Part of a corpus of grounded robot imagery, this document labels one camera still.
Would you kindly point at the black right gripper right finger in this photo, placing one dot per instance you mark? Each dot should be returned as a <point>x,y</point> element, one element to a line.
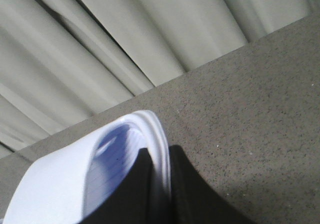
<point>193,200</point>

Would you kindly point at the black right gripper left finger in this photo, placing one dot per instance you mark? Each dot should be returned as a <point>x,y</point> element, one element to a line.
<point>139,199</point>

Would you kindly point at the light blue slipper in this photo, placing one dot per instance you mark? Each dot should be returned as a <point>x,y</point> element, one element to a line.
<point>67,185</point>

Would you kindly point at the pale grey-green curtain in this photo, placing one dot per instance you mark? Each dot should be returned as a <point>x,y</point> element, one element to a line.
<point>62,61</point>

